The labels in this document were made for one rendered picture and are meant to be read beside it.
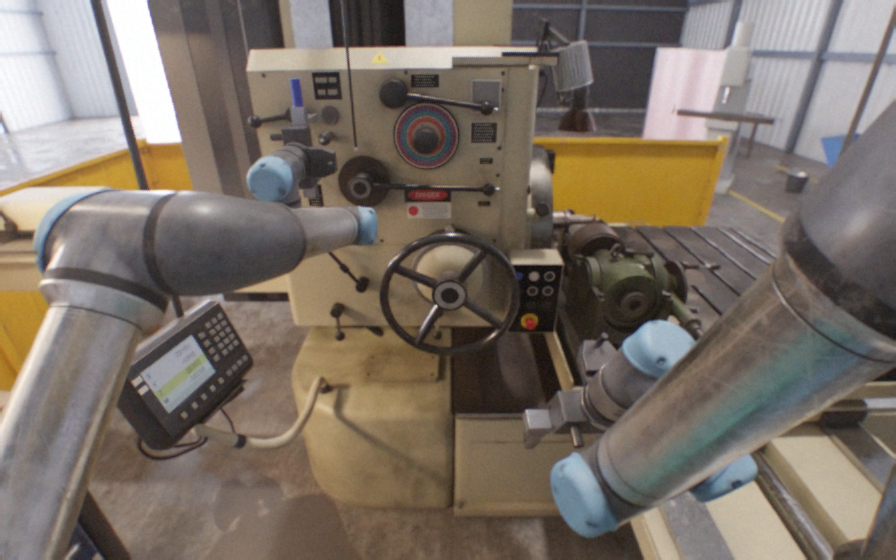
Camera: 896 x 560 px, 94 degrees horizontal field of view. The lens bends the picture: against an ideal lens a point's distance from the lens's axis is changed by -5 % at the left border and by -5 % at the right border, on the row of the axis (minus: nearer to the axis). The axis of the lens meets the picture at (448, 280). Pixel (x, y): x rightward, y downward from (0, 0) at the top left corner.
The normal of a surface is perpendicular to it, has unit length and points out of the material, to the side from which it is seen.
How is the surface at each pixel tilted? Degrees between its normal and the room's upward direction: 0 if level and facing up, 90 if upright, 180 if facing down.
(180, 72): 90
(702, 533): 0
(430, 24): 90
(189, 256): 81
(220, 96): 90
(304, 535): 0
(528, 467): 90
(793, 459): 0
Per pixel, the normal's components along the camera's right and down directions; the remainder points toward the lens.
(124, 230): -0.06, -0.18
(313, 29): 0.00, 0.47
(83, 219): -0.06, -0.43
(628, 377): -0.91, 0.19
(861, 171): -0.91, -0.41
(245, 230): 0.76, -0.21
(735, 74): -0.59, 0.38
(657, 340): 0.18, -0.62
